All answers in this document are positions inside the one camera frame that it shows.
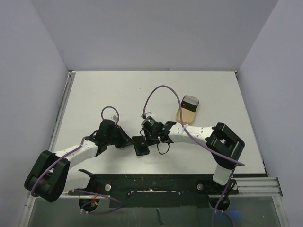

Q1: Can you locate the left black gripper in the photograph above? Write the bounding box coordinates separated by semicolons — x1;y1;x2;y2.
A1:
106;125;134;149

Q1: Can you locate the black leather card holder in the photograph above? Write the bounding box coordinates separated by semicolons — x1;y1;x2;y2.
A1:
132;136;150;156

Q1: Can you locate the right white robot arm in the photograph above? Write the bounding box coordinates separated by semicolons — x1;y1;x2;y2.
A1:
141;116;245;193

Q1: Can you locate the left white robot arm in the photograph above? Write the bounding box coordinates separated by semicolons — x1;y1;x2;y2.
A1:
24;120;135;202

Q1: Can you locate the stack of black cards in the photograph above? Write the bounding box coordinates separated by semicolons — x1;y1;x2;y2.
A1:
181;95;199;112

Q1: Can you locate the beige wooden tray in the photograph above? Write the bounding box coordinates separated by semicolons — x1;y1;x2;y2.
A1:
181;95;199;124

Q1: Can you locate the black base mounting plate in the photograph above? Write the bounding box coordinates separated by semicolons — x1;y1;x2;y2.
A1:
68;169;239;209

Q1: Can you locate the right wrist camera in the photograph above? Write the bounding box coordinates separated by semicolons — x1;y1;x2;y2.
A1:
141;112;152;119

